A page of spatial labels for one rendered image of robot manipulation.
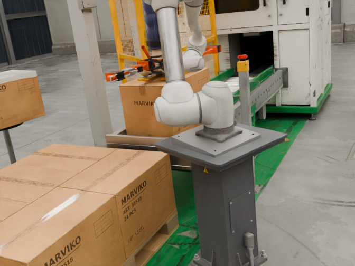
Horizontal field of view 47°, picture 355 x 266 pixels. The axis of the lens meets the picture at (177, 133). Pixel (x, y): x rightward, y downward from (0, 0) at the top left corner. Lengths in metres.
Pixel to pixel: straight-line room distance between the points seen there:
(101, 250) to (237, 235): 0.71
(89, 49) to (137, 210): 1.83
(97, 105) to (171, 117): 1.95
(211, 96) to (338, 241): 1.22
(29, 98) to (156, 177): 1.63
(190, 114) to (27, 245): 0.93
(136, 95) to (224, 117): 0.92
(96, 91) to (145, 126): 1.11
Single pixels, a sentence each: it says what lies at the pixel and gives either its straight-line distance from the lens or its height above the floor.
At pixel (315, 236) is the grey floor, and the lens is 2.69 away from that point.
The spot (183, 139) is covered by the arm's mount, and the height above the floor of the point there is 0.78.
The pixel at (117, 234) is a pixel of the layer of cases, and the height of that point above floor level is 0.33.
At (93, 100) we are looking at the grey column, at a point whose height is 0.67.
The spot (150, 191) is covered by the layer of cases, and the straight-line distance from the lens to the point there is 2.45.
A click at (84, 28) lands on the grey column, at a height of 1.31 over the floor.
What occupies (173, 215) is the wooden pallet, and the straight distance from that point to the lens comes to 2.74.
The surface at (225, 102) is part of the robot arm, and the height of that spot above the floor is 0.96.
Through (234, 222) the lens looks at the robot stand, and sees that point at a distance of 2.20.
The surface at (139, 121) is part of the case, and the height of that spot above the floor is 0.69.
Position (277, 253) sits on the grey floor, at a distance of 2.53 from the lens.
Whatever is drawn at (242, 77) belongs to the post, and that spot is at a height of 0.89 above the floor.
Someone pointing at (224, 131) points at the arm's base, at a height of 0.81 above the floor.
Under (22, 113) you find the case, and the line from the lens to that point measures 3.70.
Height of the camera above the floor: 1.46
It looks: 18 degrees down
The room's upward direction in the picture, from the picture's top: 7 degrees counter-clockwise
